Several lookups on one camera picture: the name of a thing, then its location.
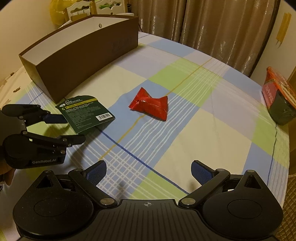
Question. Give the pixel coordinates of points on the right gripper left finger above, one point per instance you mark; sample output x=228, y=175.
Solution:
x=88, y=179

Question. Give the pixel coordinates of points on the yellow wall strips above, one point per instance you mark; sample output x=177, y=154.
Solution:
x=283, y=28

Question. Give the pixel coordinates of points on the left hand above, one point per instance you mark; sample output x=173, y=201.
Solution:
x=7, y=171

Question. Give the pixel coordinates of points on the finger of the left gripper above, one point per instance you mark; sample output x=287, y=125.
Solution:
x=31, y=147
x=32, y=114

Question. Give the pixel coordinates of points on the brown cardboard box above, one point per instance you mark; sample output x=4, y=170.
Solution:
x=63, y=59

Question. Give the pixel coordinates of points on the brown curtain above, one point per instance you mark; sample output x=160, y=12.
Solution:
x=234, y=32

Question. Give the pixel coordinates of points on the yellow plastic bag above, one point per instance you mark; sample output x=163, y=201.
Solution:
x=56, y=10

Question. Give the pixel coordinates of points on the red instant noodle bowl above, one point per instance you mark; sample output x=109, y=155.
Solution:
x=279, y=97

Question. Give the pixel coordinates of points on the green blister card package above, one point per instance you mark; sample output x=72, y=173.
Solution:
x=84, y=112

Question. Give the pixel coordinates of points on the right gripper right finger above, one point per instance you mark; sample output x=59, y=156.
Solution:
x=211, y=181

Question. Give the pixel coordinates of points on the red snack packet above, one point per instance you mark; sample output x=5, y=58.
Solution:
x=144, y=103

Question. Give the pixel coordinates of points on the checkered tablecloth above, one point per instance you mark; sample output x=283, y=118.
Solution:
x=173, y=105

